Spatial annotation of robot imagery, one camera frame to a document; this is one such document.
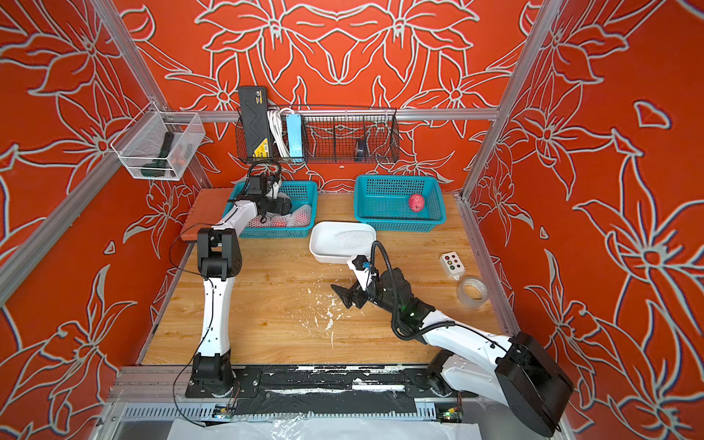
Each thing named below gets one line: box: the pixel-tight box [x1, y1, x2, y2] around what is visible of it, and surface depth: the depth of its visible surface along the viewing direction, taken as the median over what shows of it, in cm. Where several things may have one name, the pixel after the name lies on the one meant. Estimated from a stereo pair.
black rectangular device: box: [238, 86, 272, 159], surface depth 89 cm
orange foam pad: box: [179, 187, 234, 242], surface depth 112 cm
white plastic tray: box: [308, 220, 377, 264], surface depth 102 cm
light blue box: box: [286, 113, 304, 159], surface depth 92 cm
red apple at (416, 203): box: [408, 193, 425, 213], surface depth 112 cm
